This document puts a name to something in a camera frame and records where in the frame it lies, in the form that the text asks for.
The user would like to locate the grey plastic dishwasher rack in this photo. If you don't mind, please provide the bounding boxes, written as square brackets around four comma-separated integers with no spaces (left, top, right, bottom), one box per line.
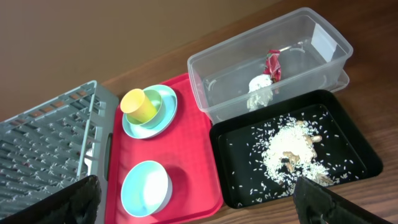
[1,80,119,223]

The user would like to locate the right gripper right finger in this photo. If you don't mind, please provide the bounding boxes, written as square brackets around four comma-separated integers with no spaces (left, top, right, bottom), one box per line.
[293,177,391,224]

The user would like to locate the clear plastic waste bin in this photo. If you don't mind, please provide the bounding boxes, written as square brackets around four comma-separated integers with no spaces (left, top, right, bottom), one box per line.
[187,7,353,124]

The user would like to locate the light green bowl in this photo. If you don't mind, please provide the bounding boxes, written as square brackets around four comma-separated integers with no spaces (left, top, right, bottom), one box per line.
[126,90,165,129]

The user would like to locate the white paper napkin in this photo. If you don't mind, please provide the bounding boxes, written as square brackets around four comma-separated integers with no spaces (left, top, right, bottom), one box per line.
[246,74,273,111]

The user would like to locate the yellow plastic cup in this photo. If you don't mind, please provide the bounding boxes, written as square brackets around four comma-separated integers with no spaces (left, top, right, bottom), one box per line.
[120,88,157,123]

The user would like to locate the red snack wrapper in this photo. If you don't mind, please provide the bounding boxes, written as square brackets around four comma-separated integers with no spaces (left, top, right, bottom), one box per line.
[263,50,282,83]

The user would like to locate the light blue plate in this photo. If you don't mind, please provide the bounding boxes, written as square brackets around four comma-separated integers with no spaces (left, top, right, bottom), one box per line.
[122,85,178,139]

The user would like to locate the rice and food scraps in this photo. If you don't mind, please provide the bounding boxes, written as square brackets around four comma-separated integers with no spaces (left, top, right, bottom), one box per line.
[231,113,357,208]

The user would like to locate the black plastic waste tray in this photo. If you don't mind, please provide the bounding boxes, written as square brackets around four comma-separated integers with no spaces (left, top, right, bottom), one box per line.
[210,90,383,208]

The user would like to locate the light blue small bowl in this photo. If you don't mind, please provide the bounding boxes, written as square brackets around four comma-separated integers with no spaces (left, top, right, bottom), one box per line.
[121,161,173,218]

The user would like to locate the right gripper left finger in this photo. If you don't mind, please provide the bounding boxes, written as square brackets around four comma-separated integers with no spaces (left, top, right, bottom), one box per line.
[1,175,101,224]

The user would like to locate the red plastic serving tray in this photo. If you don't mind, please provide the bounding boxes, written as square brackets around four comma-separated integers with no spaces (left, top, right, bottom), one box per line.
[105,74,223,223]

